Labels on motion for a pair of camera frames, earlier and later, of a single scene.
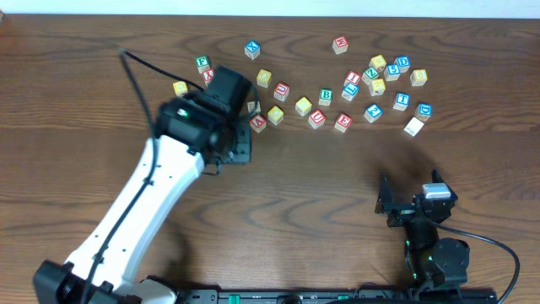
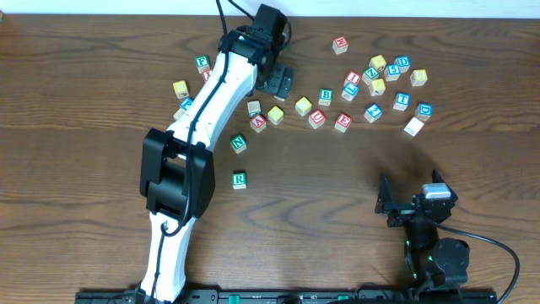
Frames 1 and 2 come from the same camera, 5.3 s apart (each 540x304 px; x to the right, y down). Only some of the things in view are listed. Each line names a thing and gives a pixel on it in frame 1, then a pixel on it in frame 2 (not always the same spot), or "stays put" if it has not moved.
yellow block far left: (180, 88) stays put
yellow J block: (275, 115) stays put
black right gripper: (406, 212) stays put
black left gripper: (243, 141) -> (278, 83)
